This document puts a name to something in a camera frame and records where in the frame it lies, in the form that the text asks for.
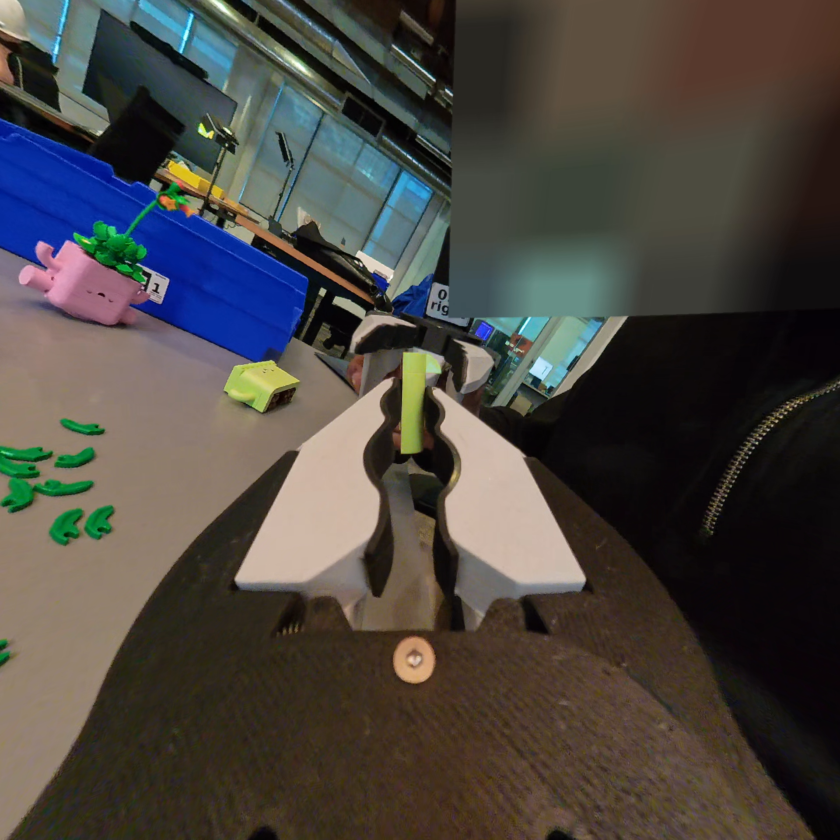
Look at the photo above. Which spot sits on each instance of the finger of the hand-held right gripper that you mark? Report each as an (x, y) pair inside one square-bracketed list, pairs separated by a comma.
[(476, 367), (377, 374)]

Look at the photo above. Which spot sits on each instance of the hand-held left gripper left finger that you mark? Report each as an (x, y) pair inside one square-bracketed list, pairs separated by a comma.
[(315, 525)]

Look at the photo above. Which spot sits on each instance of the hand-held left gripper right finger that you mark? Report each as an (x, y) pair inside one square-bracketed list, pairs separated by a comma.
[(512, 525)]

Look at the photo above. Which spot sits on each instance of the long lime curved brick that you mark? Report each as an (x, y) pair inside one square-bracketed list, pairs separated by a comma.
[(434, 367)]

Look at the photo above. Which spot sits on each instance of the lime two-by-four studded plate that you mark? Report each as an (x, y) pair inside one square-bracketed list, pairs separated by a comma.
[(413, 407)]

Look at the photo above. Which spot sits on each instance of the large lime brick assembly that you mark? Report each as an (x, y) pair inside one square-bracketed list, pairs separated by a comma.
[(262, 380)]

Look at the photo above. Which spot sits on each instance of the black bag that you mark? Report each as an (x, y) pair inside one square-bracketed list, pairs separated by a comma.
[(334, 253)]

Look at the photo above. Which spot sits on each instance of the person's dark clothing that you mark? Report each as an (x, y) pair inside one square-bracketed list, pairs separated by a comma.
[(656, 426)]

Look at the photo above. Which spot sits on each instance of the blue plastic bin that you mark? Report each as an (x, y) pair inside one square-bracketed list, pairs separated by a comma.
[(216, 289)]

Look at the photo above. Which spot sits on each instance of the wooden office desk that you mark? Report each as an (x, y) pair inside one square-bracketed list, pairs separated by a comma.
[(259, 226)]

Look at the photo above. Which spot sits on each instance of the white printed tag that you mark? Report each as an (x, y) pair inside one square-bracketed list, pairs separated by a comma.
[(156, 287)]

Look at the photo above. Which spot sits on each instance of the scattered green leaf pieces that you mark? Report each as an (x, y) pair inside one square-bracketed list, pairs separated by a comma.
[(65, 488)]

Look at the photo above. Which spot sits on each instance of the yellow box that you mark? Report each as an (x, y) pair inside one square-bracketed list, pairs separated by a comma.
[(190, 177)]

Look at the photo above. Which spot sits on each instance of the black tripod stand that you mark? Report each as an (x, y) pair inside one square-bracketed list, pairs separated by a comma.
[(223, 134)]

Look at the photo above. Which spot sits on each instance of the pink toy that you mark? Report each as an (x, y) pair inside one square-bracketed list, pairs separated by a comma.
[(85, 289)]

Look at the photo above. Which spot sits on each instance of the black chair back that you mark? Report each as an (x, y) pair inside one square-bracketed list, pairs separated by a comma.
[(138, 138)]

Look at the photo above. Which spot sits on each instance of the black computer monitor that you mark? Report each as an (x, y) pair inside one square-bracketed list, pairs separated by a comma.
[(157, 79)]

